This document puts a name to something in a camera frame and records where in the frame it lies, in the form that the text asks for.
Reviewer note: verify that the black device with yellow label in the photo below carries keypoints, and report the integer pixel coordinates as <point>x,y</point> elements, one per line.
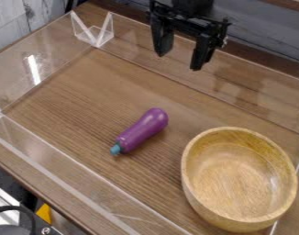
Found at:
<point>39,226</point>

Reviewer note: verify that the brown wooden bowl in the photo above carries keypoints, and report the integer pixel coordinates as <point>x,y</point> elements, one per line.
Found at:
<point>237,178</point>

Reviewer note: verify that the purple toy eggplant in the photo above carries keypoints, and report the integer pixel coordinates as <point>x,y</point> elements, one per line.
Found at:
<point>151,123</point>

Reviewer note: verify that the clear acrylic corner bracket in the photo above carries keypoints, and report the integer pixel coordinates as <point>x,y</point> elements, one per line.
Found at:
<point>93,35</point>

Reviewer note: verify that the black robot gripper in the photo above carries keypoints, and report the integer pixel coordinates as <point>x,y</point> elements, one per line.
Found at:
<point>191,17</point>

